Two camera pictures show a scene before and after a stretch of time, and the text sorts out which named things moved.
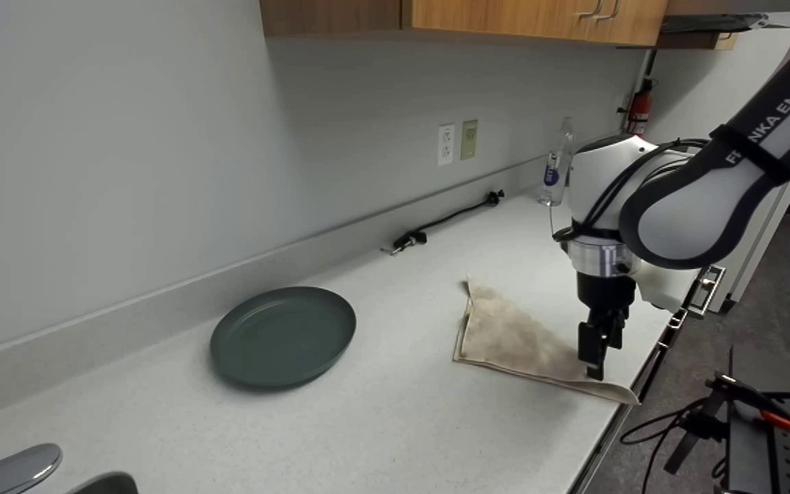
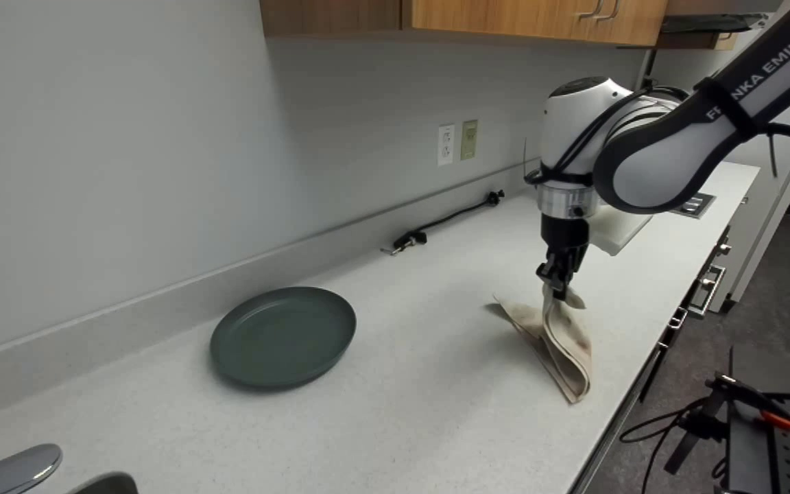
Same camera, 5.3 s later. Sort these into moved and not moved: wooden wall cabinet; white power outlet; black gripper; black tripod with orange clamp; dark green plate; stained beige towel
Moved: black gripper; stained beige towel
Not moved: wooden wall cabinet; dark green plate; black tripod with orange clamp; white power outlet
